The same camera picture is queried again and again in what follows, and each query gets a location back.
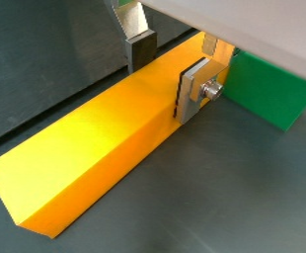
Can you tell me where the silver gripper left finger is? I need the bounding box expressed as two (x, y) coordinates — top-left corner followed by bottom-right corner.
(102, 0), (156, 73)

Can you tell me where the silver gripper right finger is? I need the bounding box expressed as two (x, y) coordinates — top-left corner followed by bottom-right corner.
(172, 34), (235, 124)

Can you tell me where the long yellow block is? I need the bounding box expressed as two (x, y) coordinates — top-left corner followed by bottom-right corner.
(0, 34), (233, 237)

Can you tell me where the green arch block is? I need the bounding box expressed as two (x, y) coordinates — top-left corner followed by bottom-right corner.
(224, 50), (306, 130)

